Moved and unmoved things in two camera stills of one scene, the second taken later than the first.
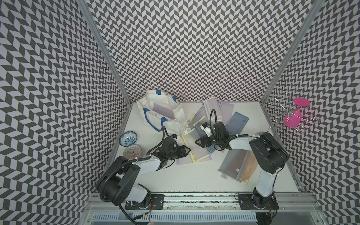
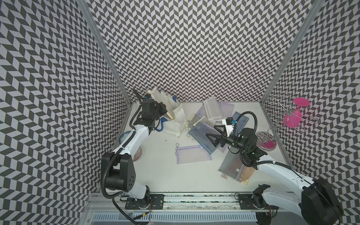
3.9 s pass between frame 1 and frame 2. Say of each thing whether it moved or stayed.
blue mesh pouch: stayed
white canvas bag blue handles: stayed
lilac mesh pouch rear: stayed
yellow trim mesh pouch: moved
